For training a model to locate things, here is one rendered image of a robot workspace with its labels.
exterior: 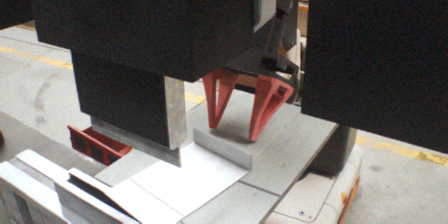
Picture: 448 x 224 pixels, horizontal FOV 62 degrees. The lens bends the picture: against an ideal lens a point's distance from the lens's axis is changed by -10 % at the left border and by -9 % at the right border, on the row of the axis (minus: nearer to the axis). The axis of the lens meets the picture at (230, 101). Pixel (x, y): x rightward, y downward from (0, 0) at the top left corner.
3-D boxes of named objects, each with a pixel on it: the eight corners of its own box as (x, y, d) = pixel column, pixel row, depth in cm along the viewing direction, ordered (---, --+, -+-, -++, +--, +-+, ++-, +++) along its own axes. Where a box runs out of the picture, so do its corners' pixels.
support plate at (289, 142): (339, 124, 54) (340, 118, 53) (238, 255, 34) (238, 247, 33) (226, 92, 62) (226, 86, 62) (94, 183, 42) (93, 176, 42)
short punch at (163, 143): (189, 162, 31) (182, 42, 27) (172, 174, 29) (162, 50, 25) (101, 125, 36) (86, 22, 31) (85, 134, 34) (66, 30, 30)
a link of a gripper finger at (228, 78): (234, 138, 45) (257, 54, 45) (182, 121, 48) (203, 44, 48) (258, 141, 51) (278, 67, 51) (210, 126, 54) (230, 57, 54)
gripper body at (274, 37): (278, 71, 44) (295, 7, 44) (200, 54, 49) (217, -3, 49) (297, 82, 50) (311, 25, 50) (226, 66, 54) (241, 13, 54)
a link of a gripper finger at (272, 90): (257, 145, 44) (280, 60, 44) (202, 127, 47) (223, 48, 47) (278, 146, 50) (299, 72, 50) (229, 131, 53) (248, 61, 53)
